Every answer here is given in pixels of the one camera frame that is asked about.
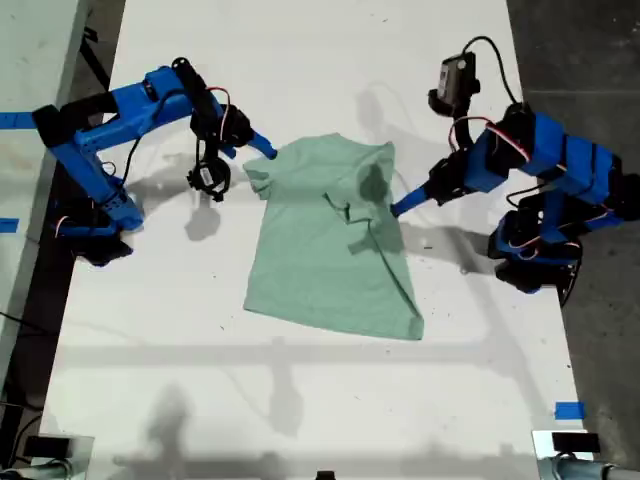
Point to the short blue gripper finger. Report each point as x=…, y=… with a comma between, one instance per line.
x=416, y=206
x=257, y=147

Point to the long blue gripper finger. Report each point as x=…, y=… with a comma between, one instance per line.
x=264, y=142
x=415, y=196

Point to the pale green T-shirt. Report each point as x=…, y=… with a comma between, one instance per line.
x=325, y=260

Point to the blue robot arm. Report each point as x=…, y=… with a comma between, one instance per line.
x=560, y=155
x=100, y=135

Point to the white side table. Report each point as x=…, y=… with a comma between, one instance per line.
x=30, y=50

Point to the long blue tape strip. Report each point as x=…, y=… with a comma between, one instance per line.
x=15, y=120

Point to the short blue tape strip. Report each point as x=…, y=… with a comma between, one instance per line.
x=9, y=226

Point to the blue tape square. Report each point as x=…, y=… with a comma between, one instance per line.
x=570, y=410

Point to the silver metal plate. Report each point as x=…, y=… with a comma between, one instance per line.
x=542, y=450

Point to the small black box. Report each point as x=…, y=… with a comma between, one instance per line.
x=47, y=446
x=575, y=442

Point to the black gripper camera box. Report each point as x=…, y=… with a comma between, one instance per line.
x=452, y=82
x=207, y=175

